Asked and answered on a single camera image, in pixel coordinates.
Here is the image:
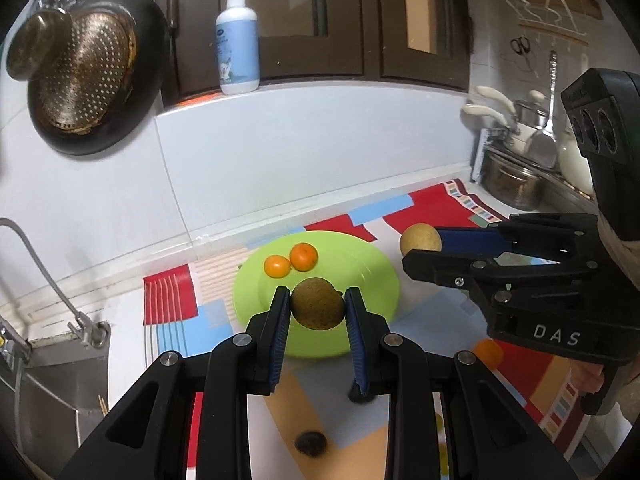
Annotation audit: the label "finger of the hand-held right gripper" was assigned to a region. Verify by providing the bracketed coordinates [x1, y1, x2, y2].
[402, 251, 599, 302]
[436, 213, 601, 264]

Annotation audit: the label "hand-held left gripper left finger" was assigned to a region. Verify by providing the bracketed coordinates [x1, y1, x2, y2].
[57, 286, 292, 480]

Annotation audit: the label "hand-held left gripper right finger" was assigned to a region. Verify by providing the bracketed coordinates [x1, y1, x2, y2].
[344, 287, 571, 480]

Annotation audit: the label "tan round pear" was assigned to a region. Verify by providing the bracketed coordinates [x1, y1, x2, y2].
[399, 223, 442, 257]

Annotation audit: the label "brown kiwi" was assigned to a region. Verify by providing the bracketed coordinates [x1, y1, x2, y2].
[291, 277, 347, 332]

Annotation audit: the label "green plate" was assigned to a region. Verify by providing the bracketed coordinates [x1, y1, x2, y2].
[232, 230, 401, 360]

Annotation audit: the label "person's right hand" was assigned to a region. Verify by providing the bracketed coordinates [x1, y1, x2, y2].
[575, 360, 607, 397]

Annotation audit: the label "colourful patterned mat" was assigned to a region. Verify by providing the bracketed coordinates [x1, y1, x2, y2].
[142, 177, 597, 480]

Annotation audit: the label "small orange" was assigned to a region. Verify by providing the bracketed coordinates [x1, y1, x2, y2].
[474, 338, 504, 369]
[264, 255, 292, 279]
[290, 242, 319, 272]

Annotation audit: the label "steel pot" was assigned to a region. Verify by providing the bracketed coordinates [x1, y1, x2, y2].
[482, 150, 549, 212]

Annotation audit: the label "dark plum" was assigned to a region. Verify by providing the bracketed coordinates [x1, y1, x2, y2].
[294, 431, 328, 457]

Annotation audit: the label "metal spatula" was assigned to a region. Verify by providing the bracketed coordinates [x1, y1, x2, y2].
[527, 50, 562, 172]

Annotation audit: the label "black scissors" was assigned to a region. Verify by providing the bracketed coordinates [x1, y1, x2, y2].
[510, 35, 534, 72]

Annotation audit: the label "steel sink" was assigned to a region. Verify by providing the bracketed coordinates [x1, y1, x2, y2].
[0, 321, 112, 463]

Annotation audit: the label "white pump bottle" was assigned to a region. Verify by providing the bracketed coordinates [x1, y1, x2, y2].
[215, 0, 260, 96]

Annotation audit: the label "black wok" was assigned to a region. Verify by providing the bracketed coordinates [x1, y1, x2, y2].
[25, 0, 169, 156]

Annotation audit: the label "golden perforated strainer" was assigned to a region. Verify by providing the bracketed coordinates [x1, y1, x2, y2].
[37, 12, 139, 134]

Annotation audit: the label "brass ladle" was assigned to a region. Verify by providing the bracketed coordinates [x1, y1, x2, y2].
[6, 9, 77, 81]

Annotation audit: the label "white wire rack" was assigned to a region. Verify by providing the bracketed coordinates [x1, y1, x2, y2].
[495, 0, 589, 37]

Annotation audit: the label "grey faucet hose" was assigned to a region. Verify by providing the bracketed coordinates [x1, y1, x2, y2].
[0, 217, 111, 349]

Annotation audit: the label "dark wooden window frame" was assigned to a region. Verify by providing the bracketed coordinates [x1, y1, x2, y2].
[155, 0, 472, 107]

